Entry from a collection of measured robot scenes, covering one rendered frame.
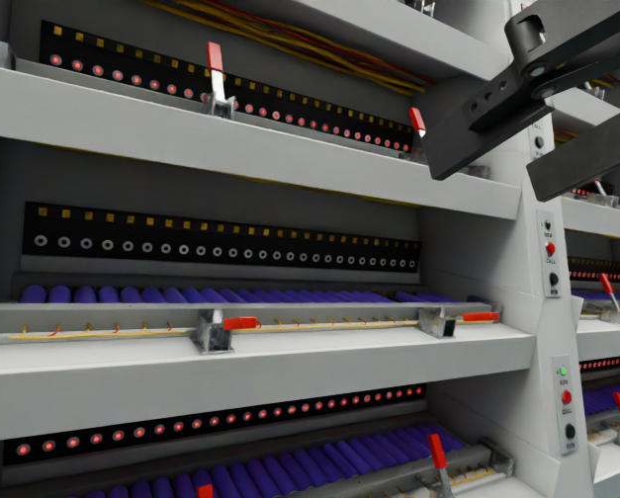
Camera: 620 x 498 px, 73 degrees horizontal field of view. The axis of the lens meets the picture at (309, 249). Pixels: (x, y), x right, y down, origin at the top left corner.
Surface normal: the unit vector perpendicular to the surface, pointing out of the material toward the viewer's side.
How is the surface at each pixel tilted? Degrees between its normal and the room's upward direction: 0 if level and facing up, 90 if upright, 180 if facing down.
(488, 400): 90
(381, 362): 107
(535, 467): 90
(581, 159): 90
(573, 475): 90
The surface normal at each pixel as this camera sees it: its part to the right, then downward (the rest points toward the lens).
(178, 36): 0.51, -0.14
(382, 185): 0.49, 0.16
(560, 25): -0.70, -0.15
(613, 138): -0.86, -0.07
